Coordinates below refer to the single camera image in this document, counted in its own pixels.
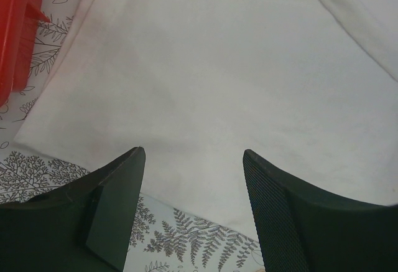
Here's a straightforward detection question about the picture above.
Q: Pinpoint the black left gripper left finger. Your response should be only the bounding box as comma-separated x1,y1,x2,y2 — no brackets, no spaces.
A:
1,147,146,271

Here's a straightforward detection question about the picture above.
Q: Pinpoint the floral patterned table mat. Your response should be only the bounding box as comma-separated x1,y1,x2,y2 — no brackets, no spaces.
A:
1,0,264,271

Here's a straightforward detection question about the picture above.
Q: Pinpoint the white t-shirt with black print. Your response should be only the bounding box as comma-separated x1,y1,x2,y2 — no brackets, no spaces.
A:
14,0,397,238

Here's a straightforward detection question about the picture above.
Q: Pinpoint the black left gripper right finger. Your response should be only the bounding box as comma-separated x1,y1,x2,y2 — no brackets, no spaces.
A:
243,149,397,271

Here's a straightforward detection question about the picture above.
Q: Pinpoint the red plastic bin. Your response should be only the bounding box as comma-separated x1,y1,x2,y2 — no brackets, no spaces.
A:
1,0,50,105

